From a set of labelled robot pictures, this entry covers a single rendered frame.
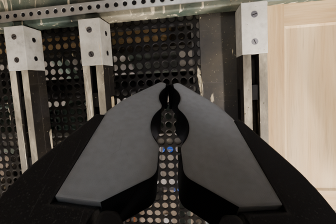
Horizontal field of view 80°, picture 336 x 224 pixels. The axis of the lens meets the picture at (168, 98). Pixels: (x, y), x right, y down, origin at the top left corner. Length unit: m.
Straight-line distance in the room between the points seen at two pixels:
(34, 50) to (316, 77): 0.80
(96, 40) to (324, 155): 0.69
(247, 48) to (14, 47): 0.64
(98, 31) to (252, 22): 0.39
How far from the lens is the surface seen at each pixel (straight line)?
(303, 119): 0.67
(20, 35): 0.73
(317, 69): 0.67
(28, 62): 0.71
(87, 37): 0.61
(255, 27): 0.56
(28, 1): 0.76
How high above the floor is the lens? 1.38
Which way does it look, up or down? 31 degrees down
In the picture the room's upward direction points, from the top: 178 degrees counter-clockwise
